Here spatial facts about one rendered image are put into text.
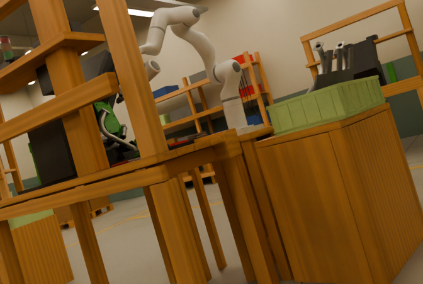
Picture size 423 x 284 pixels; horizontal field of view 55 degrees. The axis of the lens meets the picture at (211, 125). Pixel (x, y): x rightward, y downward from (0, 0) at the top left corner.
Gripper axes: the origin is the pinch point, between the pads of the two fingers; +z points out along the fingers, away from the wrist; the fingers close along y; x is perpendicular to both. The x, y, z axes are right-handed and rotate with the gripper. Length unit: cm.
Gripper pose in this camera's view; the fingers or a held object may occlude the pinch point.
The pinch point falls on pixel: (119, 99)
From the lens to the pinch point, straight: 231.7
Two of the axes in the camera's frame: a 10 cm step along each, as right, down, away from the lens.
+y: -7.2, -5.1, -4.7
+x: 0.0, 6.7, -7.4
